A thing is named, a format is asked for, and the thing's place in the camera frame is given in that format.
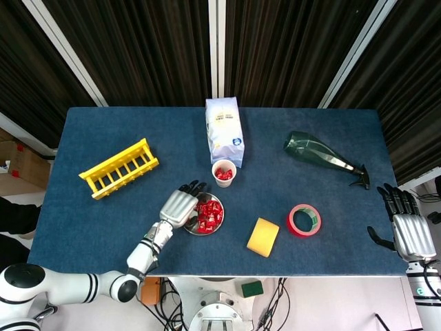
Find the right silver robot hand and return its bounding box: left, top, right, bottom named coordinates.
left=367, top=182, right=438, bottom=259

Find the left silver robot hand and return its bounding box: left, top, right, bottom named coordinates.
left=158, top=179, right=207, bottom=231

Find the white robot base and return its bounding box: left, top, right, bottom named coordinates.
left=167, top=277, right=265, bottom=331

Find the round steel plate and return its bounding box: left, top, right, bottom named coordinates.
left=182, top=192, right=225, bottom=236

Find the white paper cup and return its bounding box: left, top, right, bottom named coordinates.
left=212, top=159, right=238, bottom=188

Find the blue table cloth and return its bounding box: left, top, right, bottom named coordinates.
left=26, top=106, right=409, bottom=277

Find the yellow plastic tube rack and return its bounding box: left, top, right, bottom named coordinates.
left=78, top=137, right=160, bottom=201

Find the yellow sponge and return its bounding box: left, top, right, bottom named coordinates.
left=246, top=217, right=280, bottom=259

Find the orange box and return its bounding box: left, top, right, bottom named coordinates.
left=140, top=277, right=163, bottom=306

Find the white blue paper bag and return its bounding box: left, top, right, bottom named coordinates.
left=205, top=97, right=246, bottom=169

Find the green block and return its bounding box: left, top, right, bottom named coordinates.
left=240, top=281, right=264, bottom=298

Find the red tape roll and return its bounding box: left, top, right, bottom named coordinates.
left=287, top=203, right=322, bottom=239

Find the green spray bottle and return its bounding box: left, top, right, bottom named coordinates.
left=283, top=130, right=371, bottom=190

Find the black curtain panel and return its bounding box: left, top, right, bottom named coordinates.
left=330, top=0, right=441, bottom=187
left=0, top=0, right=99, bottom=149
left=41, top=0, right=212, bottom=107
left=225, top=0, right=378, bottom=108

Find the brown cardboard box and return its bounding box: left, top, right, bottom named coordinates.
left=0, top=128, right=52, bottom=197

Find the person in black clothing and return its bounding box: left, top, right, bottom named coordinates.
left=0, top=196, right=42, bottom=273

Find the black cable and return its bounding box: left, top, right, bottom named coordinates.
left=256, top=277, right=290, bottom=331
left=151, top=277, right=189, bottom=331

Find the white aluminium post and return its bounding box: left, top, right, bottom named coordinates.
left=208, top=0, right=227, bottom=99
left=317, top=0, right=393, bottom=110
left=21, top=0, right=110, bottom=107

